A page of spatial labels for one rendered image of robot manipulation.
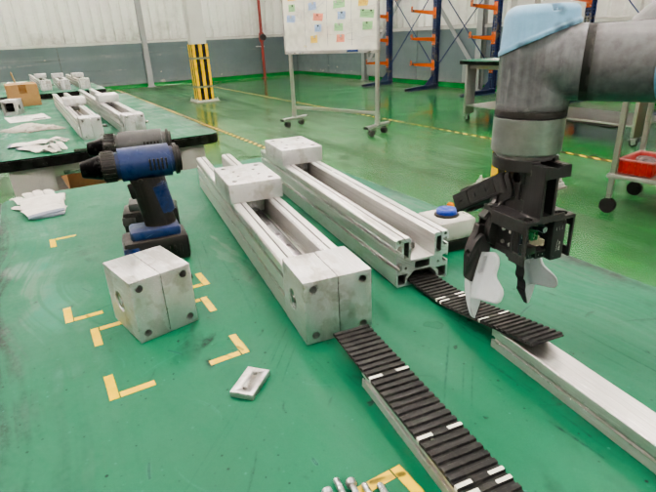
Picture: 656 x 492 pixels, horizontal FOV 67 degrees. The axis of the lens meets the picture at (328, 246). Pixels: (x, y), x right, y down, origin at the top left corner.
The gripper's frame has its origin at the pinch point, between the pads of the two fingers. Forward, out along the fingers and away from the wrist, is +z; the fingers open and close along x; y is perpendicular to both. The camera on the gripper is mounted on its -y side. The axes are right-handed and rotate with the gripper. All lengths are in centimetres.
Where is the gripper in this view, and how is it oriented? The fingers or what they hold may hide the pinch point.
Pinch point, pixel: (497, 300)
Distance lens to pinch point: 70.5
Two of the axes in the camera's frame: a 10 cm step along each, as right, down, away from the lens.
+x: 9.2, -1.8, 3.4
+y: 3.8, 3.5, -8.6
